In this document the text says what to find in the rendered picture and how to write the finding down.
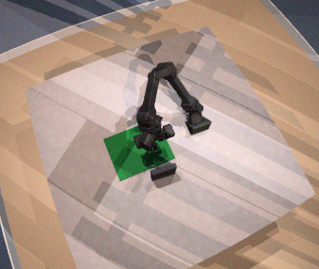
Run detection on green circuit board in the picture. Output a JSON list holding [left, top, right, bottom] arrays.
[[104, 126, 175, 181]]

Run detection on black cooling fan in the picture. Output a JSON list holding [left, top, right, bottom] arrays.
[[151, 163, 177, 181]]

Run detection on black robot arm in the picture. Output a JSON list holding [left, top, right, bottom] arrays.
[[136, 61, 204, 150]]

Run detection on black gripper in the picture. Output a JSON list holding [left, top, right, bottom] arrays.
[[134, 124, 175, 149]]

